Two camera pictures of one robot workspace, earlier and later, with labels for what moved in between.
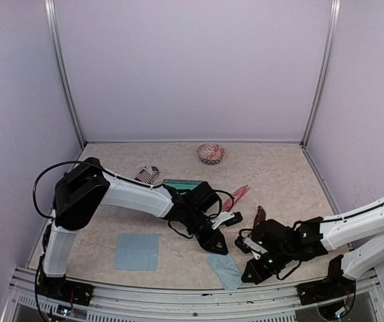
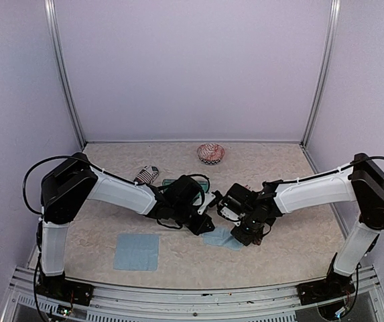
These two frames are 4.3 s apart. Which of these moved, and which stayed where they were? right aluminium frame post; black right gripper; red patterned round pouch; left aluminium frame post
Moved: black right gripper
Stayed: right aluminium frame post; red patterned round pouch; left aluminium frame post
